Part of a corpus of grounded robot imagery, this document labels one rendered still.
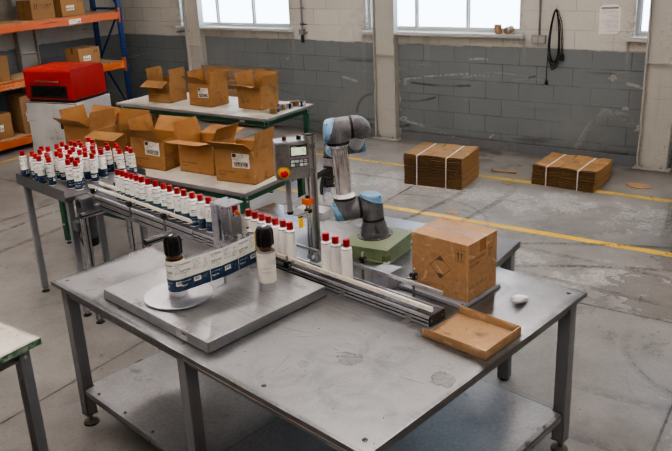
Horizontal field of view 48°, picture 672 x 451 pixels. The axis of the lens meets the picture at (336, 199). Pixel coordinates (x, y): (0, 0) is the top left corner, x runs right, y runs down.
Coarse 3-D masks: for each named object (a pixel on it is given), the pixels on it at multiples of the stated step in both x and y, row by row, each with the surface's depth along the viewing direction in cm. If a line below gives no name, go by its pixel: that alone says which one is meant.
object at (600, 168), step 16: (544, 160) 764; (560, 160) 761; (576, 160) 758; (592, 160) 755; (608, 160) 751; (544, 176) 747; (560, 176) 737; (576, 176) 727; (592, 176) 717; (608, 176) 755; (592, 192) 723
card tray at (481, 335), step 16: (448, 320) 317; (464, 320) 316; (480, 320) 316; (496, 320) 310; (432, 336) 302; (448, 336) 304; (464, 336) 303; (480, 336) 303; (496, 336) 302; (512, 336) 299; (480, 352) 287
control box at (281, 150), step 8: (280, 144) 358; (288, 144) 359; (296, 144) 360; (280, 152) 359; (288, 152) 360; (280, 160) 360; (288, 160) 361; (280, 168) 362; (288, 168) 362; (296, 168) 363; (304, 168) 364; (280, 176) 363; (288, 176) 364; (296, 176) 365; (304, 176) 365
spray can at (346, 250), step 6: (348, 240) 341; (342, 246) 344; (348, 246) 342; (342, 252) 343; (348, 252) 342; (342, 258) 344; (348, 258) 343; (342, 264) 345; (348, 264) 344; (342, 270) 346; (348, 270) 345; (348, 276) 345
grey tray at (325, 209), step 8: (296, 200) 428; (320, 200) 429; (328, 200) 425; (296, 208) 414; (304, 208) 426; (320, 208) 424; (328, 208) 424; (304, 216) 413; (320, 216) 406; (328, 216) 409
